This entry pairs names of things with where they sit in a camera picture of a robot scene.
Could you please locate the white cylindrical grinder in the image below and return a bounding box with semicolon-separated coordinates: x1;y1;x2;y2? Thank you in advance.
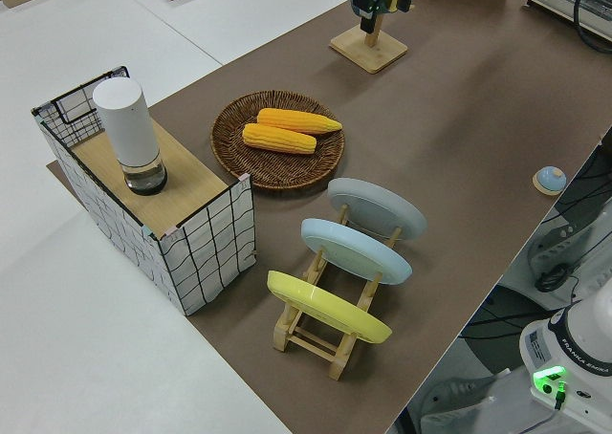
92;78;168;197

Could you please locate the grid-patterned wire rack box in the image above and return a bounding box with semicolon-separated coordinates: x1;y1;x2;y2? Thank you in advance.
31;64;258;316

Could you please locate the black coiled cable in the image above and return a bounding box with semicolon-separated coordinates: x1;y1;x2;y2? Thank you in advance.
534;263;571;293

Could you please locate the light blue plate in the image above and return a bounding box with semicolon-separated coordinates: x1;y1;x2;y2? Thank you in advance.
300;218;413;287

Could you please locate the yellow plate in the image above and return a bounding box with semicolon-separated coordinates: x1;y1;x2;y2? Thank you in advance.
266;270;394;345

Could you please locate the brown wicker basket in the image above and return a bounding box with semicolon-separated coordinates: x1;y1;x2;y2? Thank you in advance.
210;89;346;195

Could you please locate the grey robot pedestal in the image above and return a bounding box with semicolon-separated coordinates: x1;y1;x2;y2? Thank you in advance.
396;371;532;434

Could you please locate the grey plate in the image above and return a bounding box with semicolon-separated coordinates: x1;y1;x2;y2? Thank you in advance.
327;177;427;242

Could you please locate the wooden mug tree stand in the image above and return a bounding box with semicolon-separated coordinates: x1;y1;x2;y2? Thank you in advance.
328;0;409;76

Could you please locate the brown table mat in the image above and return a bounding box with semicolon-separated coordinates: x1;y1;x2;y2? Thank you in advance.
46;0;612;434

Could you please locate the wooden dish rack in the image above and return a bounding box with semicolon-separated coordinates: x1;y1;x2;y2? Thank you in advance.
272;203;404;381

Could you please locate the yellow corn cob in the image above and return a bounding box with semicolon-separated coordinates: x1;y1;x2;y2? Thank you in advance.
241;122;318;156
256;108;344;136

